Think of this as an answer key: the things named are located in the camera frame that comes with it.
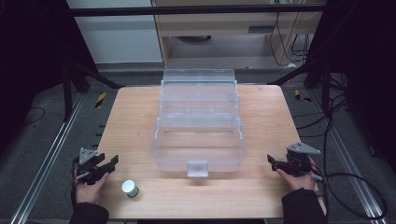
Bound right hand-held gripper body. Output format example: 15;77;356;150
279;141;322;178

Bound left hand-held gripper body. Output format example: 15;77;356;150
73;147;109;187

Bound person's right hand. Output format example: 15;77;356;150
276;157;318;191

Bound person's left hand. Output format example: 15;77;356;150
74;169;111;205

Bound small silver tin can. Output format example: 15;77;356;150
120;179;140;199

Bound black yellow striped tape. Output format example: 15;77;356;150
94;91;107;109
294;89;312;104

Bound black metal stand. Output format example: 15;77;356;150
61;59;125;123
267;60;332;118

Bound clear plastic tiered storage box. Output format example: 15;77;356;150
149;68;248;178

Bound dark curtain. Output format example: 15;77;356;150
306;0;396;175
0;0;97;157

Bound white cabinet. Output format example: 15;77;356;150
65;0;164;64

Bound light wooden desk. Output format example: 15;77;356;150
150;0;327;67

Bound aluminium floor rail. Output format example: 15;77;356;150
307;90;386;224
9;92;86;224

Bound black floor cables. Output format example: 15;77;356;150
291;74;356;139

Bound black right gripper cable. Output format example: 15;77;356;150
310;169;389;220

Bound thin black floor cable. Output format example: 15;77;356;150
17;106;47;130

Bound black cables under desk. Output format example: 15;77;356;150
268;11;315;68

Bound black horizontal frame bar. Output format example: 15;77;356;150
68;3;328;18

